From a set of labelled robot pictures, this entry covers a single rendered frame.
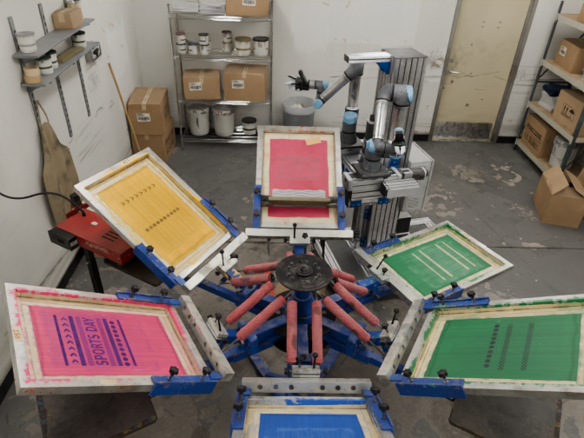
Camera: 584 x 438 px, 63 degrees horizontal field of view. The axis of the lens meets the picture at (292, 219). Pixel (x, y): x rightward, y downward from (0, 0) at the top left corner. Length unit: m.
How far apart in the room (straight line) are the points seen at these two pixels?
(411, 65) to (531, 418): 2.30
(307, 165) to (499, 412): 1.89
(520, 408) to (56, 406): 2.17
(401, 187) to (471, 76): 3.85
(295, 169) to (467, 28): 4.24
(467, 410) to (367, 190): 1.76
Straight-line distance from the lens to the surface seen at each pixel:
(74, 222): 3.42
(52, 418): 2.55
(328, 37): 6.62
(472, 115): 7.49
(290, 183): 3.27
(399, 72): 3.55
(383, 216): 4.10
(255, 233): 3.02
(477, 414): 2.56
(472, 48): 7.14
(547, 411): 2.72
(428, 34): 6.85
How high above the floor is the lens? 2.93
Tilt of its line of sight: 34 degrees down
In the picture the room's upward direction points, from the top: 2 degrees clockwise
